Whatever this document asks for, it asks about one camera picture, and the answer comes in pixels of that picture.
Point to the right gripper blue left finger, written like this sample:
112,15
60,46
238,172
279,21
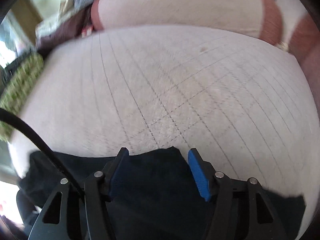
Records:
117,171

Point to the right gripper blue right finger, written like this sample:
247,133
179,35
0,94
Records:
202,172

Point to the black pants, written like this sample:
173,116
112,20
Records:
158,199

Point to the green patterned folded blanket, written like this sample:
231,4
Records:
19,78

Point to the small red white object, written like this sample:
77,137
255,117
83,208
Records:
87,31

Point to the maroon blanket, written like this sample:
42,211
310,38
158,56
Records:
69,29

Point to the small floral cloth item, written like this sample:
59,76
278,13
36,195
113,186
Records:
283,46

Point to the long pink bolster pillow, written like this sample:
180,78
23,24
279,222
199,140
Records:
260,19

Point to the pink and red pillow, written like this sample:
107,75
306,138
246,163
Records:
303,34

